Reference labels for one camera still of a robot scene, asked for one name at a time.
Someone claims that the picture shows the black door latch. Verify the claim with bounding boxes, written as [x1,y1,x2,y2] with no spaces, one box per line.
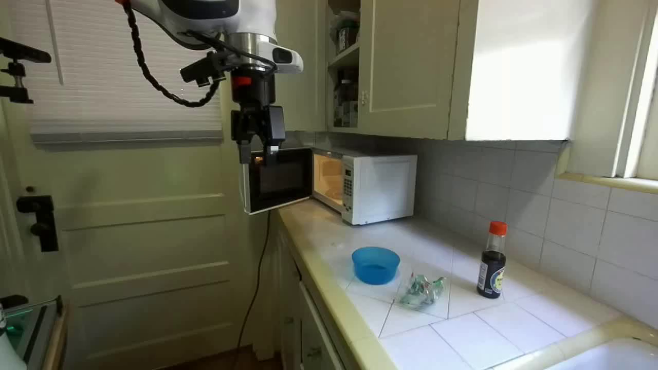
[13,194,62,254]

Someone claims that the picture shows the black coiled cable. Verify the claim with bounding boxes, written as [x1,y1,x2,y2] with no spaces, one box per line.
[120,0,225,110]

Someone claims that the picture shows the thin black power cable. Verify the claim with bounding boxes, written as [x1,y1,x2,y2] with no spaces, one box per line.
[234,211,274,353]

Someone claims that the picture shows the blue plastic plate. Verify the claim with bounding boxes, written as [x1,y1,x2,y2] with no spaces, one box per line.
[349,245,403,287]

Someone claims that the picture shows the wooden edged side table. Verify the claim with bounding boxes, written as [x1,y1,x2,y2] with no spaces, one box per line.
[0,293,71,370]

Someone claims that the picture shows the black tripod camera mount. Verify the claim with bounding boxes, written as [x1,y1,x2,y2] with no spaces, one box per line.
[0,36,54,104]

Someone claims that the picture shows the white window frame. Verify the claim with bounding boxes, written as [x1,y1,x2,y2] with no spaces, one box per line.
[610,0,658,186]

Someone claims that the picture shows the white microwave oven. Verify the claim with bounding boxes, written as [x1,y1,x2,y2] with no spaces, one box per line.
[310,147,420,228]

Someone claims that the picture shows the white window blind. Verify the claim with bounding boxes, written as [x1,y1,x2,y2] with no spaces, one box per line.
[0,0,230,132]

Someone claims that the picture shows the pale green panel door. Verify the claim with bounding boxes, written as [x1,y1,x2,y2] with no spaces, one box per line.
[0,0,278,370]

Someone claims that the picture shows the pale green wall cabinet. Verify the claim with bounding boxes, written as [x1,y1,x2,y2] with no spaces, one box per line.
[320,0,574,144]

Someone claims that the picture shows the pale green cabinet door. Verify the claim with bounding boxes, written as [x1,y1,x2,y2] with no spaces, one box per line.
[356,0,474,142]

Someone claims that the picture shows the pale green base cabinets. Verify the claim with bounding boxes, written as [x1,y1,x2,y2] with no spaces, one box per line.
[271,223,359,370]

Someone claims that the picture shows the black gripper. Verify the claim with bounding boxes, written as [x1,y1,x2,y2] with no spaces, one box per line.
[230,100,287,167]

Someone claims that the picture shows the soy sauce bottle red cap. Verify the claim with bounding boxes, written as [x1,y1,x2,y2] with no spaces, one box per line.
[474,220,511,300]

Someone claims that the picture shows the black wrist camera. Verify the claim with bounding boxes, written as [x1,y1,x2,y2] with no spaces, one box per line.
[178,50,231,89]

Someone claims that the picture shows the black microwave door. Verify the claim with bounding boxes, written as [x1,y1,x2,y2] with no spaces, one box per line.
[241,144,317,217]

